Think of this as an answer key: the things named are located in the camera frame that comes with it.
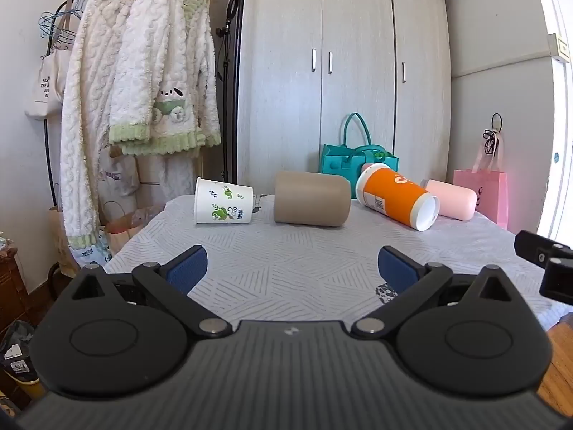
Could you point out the tan cup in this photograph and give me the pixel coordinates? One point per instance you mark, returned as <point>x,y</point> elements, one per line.
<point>309,199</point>

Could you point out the dark wooden cabinet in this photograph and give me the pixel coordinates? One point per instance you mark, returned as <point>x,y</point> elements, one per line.
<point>11,286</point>

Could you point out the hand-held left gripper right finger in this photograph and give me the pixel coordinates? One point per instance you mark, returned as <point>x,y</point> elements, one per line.
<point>396,269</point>

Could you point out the white fluffy robe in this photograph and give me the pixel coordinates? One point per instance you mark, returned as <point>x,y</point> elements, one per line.
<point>85,121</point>

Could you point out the orange cup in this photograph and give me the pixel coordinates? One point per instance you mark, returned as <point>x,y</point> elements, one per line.
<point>389,192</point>

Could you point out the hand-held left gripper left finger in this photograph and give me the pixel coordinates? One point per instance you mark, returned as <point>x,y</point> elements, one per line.
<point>188,269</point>

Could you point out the black plastic bag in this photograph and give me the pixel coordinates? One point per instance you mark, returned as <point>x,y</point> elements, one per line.
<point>18,349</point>

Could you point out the brown paper bag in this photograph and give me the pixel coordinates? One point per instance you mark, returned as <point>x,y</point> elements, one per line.
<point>123,233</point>

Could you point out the pink paper bag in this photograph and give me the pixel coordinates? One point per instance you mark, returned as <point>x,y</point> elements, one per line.
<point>492,192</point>

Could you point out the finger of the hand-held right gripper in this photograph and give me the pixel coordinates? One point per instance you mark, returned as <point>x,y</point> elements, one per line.
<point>535,248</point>
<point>558,280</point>

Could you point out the grey patterned table cloth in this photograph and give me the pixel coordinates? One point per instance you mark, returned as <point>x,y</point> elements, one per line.
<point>291,260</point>

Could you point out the pink cup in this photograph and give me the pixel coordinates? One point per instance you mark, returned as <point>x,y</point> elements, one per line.
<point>456,199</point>

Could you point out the white canvas tote bag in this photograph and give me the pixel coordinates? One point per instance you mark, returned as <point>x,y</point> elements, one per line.
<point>44,85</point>

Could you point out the white cup with green print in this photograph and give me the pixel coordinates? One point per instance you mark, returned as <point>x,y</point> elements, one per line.
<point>219,201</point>

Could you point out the black metal clothes rack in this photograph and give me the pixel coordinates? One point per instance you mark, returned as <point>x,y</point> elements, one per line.
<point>45,143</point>

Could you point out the grey wooden wardrobe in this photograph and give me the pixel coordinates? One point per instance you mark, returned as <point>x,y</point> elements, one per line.
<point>358,53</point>

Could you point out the white door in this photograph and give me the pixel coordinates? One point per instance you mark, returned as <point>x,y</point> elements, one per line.
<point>559,143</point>

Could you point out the white fluffy jacket green trim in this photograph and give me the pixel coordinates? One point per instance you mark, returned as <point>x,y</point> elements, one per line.
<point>170,53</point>

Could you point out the teal tote bag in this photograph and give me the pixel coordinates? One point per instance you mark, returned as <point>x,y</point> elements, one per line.
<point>335,159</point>

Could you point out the white plastic bag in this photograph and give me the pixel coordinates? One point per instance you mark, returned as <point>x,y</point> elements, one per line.
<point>117,179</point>

